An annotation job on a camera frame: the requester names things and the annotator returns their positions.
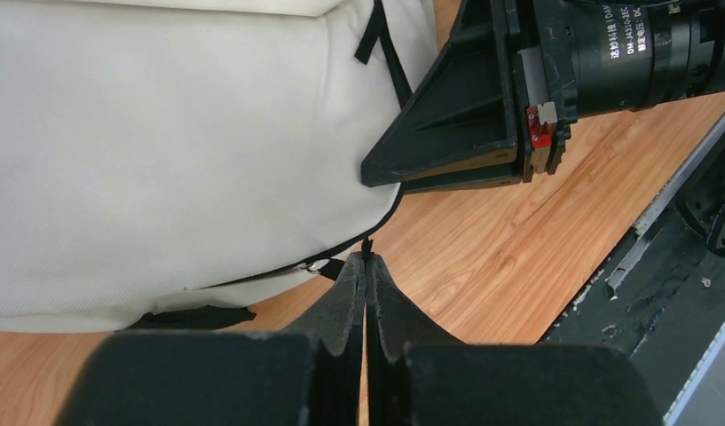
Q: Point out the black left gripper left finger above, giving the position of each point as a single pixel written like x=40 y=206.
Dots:
x=196 y=377

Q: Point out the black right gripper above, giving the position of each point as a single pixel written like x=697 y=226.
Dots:
x=573 y=59

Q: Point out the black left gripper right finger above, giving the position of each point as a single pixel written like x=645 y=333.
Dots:
x=420 y=374

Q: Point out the cream canvas backpack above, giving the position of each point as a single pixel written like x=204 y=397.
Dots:
x=159 y=157

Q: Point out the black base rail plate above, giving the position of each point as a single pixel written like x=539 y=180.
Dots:
x=659 y=295

